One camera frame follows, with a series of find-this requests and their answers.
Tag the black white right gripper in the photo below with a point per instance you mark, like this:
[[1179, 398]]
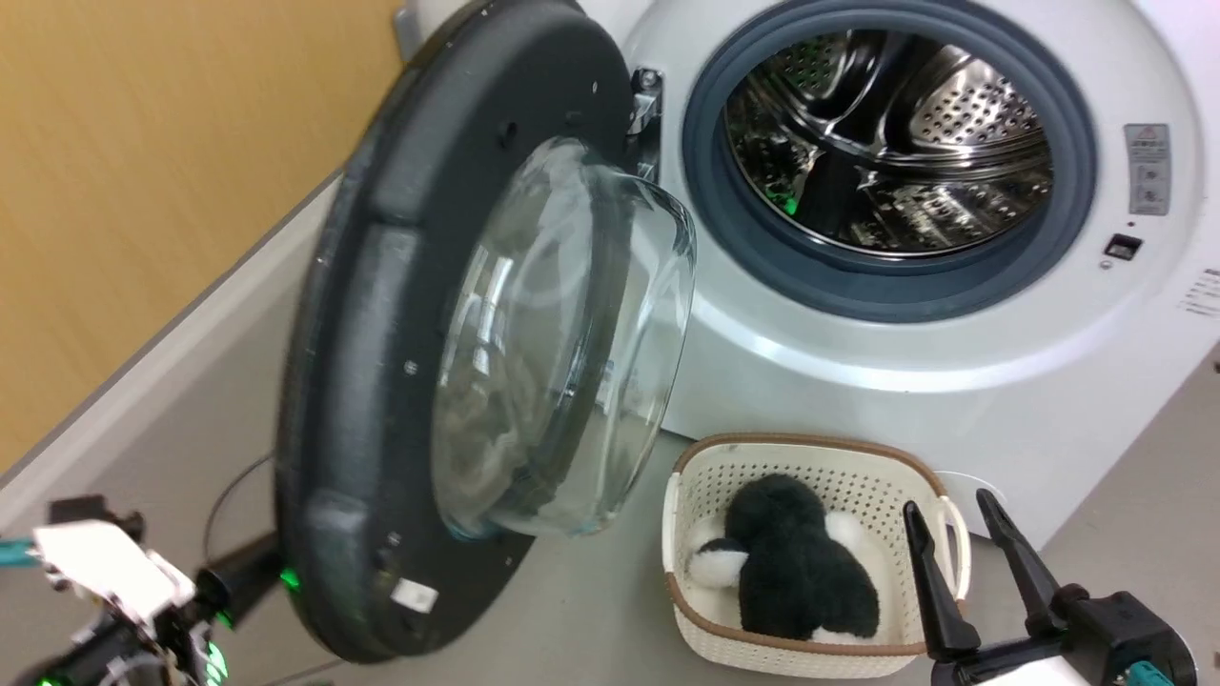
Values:
[[1106, 638]]

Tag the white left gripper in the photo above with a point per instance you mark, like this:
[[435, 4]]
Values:
[[110, 562]]

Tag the dark washing machine door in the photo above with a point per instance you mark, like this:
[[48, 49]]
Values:
[[362, 381]]

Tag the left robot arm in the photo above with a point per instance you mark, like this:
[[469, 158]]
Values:
[[105, 657]]

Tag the white label sticker on door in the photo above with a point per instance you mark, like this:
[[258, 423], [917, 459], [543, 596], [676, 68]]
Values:
[[414, 595]]

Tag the white front-load washing machine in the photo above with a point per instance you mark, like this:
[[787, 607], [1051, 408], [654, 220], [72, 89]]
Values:
[[953, 381]]

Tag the black door latch slot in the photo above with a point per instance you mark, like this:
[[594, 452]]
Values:
[[1122, 247]]

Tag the grey rubber door gasket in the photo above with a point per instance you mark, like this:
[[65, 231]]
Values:
[[734, 238]]

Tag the steel washing machine drum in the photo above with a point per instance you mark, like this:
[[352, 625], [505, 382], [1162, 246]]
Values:
[[896, 143]]

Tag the metal door hinge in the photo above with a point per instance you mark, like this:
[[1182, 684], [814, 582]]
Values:
[[646, 100]]

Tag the white perforated laundry basket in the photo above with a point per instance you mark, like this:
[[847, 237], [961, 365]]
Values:
[[858, 476]]

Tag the black and white plush toy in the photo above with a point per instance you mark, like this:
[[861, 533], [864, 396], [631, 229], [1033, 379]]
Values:
[[796, 562]]

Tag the grey warning sticker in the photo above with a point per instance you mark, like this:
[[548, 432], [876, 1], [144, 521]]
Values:
[[1147, 171]]

